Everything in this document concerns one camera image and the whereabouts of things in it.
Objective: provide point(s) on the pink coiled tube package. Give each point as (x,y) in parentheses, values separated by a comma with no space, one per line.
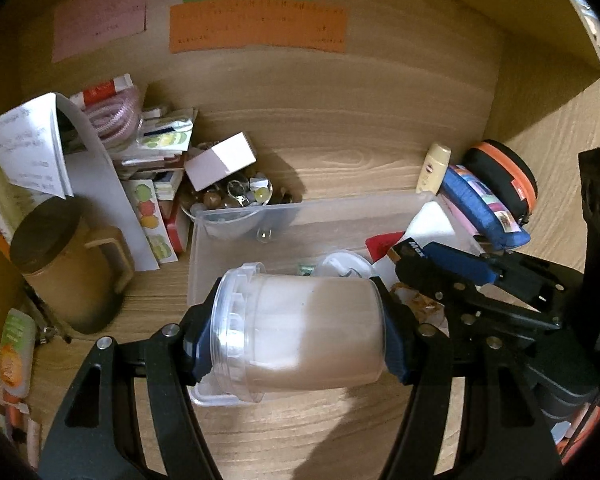
(115,115)

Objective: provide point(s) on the person's right forearm orange sleeve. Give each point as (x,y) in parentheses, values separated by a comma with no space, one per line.
(585,430)

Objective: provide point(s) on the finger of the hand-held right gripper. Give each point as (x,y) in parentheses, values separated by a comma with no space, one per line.
(460,265)
(480,307)

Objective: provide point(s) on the bowl of glass marbles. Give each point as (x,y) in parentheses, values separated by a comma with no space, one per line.
(230,200)

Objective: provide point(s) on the pile of small packets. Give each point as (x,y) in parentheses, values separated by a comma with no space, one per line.
(167,135)

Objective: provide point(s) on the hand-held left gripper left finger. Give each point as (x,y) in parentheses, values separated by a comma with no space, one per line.
(200,360)

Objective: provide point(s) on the brown mug with dark lid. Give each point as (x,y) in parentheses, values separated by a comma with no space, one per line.
(65,270)

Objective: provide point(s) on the pink sticky note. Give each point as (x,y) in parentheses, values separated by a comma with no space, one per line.
(100,15)

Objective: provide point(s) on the cream tube bottle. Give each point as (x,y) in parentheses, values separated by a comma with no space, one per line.
(434,170)

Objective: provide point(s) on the blank white sheet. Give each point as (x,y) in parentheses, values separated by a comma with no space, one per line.
(115,195)

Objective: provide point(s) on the fruit printed card strip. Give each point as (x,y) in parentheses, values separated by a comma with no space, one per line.
(152,220)

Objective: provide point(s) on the black orange zip case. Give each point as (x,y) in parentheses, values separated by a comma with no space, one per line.
(505,170)

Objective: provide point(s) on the clear plastic jar white contents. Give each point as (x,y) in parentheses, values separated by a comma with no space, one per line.
(305,335)

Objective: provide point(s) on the printed white paper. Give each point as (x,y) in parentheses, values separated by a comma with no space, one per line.
(27,145)

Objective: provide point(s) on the red white tube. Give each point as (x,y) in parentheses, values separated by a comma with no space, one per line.
(17,425)

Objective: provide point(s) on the orange sticky note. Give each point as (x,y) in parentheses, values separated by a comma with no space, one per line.
(257,27)

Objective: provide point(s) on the clear plastic storage box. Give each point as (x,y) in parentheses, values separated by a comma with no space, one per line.
(290,230)

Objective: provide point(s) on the clear glass marble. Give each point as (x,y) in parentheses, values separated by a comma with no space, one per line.
(265,236)

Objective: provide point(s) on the small green packet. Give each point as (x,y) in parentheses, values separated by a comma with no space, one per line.
(306,267)

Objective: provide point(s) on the small dark metal clip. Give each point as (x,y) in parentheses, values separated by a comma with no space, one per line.
(52,334)

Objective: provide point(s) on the small white box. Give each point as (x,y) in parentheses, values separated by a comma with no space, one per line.
(220,162)

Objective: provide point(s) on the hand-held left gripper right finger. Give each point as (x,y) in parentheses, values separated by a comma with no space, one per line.
(397,360)

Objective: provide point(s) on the blue patchwork pouch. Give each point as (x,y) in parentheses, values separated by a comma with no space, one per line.
(485,210)

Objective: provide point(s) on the green orange packet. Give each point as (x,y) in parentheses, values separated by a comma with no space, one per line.
(17,355)

